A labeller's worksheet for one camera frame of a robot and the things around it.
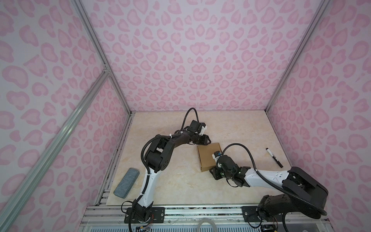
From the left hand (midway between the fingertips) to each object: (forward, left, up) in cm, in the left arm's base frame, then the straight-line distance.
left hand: (209, 141), depth 99 cm
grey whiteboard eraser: (-27, +50, 0) cm, 57 cm away
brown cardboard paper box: (-11, +4, +3) cm, 12 cm away
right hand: (-20, +1, 0) cm, 20 cm away
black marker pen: (-12, -41, -2) cm, 42 cm away
